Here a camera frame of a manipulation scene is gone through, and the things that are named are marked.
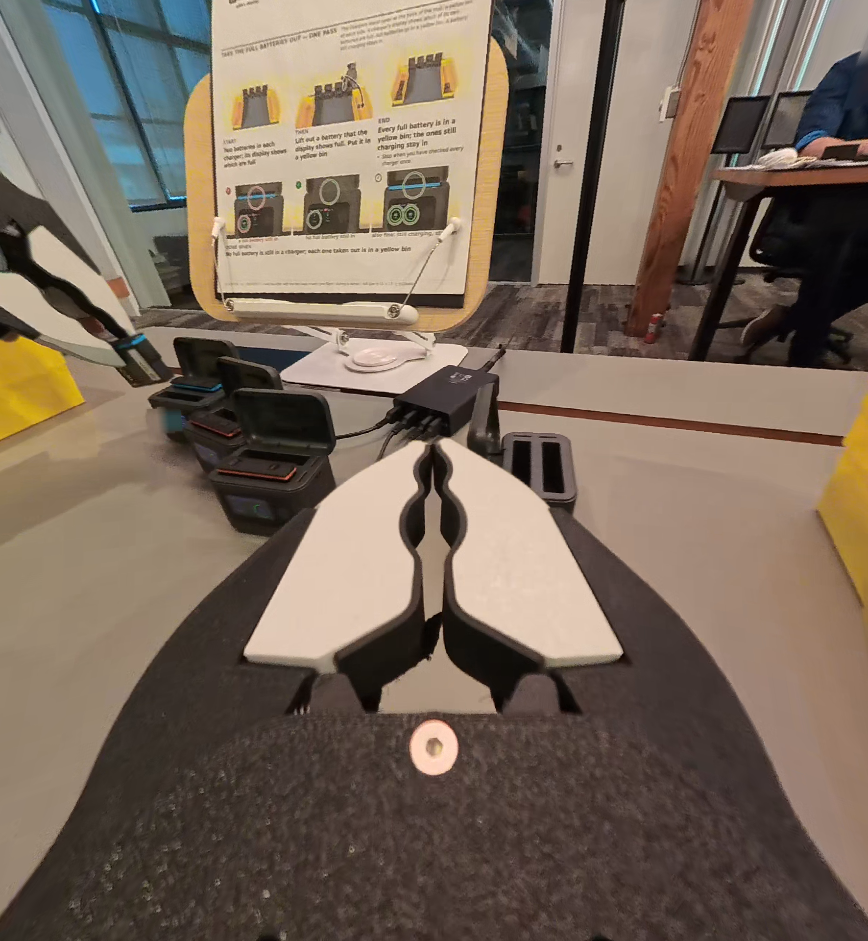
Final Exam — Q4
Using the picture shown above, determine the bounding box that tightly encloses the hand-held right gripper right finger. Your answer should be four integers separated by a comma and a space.
437, 437, 625, 677

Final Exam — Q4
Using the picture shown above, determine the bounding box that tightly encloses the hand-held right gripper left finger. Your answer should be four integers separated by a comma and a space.
243, 439, 438, 677

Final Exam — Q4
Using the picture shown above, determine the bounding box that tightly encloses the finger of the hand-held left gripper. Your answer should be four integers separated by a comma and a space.
0, 275, 126, 367
23, 218, 131, 341

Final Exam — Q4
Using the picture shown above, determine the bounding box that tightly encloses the black battery charger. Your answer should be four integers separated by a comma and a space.
151, 336, 238, 442
189, 356, 287, 471
208, 386, 338, 536
468, 375, 579, 513

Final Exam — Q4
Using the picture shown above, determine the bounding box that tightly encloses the blue-edged black battery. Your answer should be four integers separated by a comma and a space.
111, 336, 172, 388

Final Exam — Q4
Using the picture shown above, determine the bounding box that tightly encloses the red-edged black battery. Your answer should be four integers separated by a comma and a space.
217, 456, 306, 486

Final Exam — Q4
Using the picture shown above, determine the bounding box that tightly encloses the black usb hub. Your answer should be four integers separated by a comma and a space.
380, 365, 503, 441

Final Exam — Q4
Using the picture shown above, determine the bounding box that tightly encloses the large glass window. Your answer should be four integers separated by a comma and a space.
38, 0, 217, 210

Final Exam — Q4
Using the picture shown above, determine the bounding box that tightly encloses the white stand base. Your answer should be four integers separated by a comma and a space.
280, 333, 472, 396

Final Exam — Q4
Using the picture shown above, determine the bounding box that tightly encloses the wooden sign board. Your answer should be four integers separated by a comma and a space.
185, 37, 511, 338

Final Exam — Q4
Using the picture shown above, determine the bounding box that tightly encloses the black metal stand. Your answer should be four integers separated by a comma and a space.
559, 0, 627, 352

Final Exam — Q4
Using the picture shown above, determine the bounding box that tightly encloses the wooden pillar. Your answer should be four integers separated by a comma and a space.
626, 0, 758, 341

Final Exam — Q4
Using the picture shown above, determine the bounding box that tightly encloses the wooden desk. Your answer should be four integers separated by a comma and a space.
689, 159, 868, 363

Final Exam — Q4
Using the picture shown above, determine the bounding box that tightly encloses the black computer monitor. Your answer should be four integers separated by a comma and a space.
762, 89, 814, 151
711, 95, 770, 157

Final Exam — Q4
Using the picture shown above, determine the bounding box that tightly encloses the black charging cable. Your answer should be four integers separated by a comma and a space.
332, 418, 406, 442

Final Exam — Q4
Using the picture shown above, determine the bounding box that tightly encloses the thin metal wire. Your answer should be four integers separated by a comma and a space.
207, 218, 464, 317

